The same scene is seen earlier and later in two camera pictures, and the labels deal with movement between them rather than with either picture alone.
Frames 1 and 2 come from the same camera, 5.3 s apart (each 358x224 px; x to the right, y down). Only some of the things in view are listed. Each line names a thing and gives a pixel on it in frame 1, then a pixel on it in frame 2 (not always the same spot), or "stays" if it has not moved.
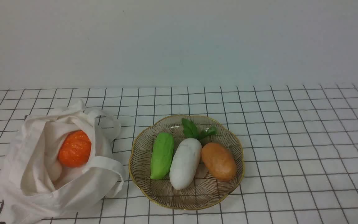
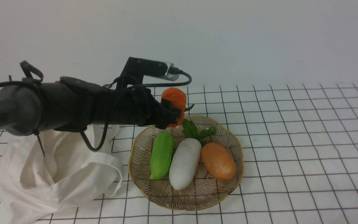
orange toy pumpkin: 74,148 -> 177,97
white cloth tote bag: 36,189 stays
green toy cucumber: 162,152 stays
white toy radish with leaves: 186,157 stays
